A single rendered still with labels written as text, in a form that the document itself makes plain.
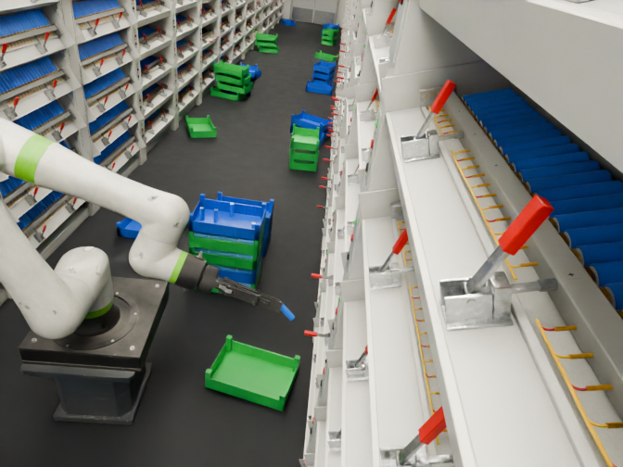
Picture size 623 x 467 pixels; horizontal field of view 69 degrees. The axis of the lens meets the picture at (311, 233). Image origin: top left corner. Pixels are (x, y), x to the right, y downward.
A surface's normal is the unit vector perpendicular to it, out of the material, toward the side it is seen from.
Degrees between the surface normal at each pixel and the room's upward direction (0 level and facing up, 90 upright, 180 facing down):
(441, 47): 90
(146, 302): 2
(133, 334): 2
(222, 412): 0
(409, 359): 18
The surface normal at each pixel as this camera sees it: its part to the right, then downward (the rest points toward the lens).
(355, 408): -0.18, -0.84
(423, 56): -0.07, 0.53
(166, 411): 0.13, -0.83
